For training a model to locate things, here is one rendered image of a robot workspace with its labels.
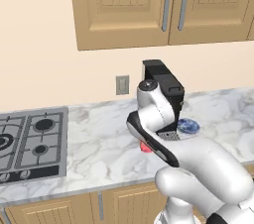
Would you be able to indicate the hob knob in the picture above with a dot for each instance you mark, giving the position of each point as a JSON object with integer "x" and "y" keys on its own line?
{"x": 4, "y": 177}
{"x": 25, "y": 174}

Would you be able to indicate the wooden base cupboard door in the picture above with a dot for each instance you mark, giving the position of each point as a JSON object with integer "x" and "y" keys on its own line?
{"x": 132, "y": 206}
{"x": 49, "y": 211}

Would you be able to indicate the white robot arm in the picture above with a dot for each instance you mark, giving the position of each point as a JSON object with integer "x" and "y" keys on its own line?
{"x": 198, "y": 165}

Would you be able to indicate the grey wall socket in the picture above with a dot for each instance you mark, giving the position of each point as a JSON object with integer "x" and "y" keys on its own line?
{"x": 122, "y": 85}

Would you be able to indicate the red mug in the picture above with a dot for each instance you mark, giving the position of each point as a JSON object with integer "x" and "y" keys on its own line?
{"x": 145, "y": 147}

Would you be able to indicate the blue saucer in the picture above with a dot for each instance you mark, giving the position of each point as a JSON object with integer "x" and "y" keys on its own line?
{"x": 188, "y": 125}

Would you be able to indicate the wooden wall cupboard door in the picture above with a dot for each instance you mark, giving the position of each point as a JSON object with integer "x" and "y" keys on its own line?
{"x": 215, "y": 3}
{"x": 122, "y": 6}

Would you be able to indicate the grey gas hob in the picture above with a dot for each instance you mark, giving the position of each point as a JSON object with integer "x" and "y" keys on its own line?
{"x": 31, "y": 143}

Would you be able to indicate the black coffee machine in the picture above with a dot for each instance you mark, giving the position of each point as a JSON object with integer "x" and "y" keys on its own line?
{"x": 167, "y": 81}

